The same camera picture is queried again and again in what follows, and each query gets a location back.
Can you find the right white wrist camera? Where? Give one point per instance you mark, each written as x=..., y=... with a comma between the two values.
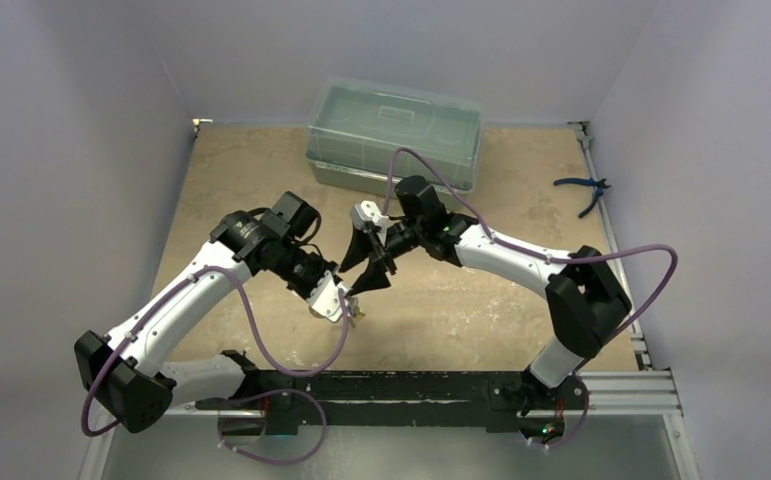
x=367, y=217

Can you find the aluminium frame rail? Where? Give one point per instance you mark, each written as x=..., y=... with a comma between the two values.
x=610, y=393

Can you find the clear green plastic storage box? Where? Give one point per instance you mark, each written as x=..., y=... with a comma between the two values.
x=360, y=131

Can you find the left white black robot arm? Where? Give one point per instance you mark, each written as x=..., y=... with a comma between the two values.
x=128, y=378

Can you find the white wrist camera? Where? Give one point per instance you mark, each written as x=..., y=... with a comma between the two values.
x=329, y=286
x=367, y=217

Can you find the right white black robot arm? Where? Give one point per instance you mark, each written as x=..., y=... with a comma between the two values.
x=584, y=297

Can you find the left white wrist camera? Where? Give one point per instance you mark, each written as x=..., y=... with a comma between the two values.
x=329, y=286

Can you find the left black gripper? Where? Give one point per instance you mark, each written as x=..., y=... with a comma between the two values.
x=324, y=266

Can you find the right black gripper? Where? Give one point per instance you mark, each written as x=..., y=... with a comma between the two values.
x=382, y=248

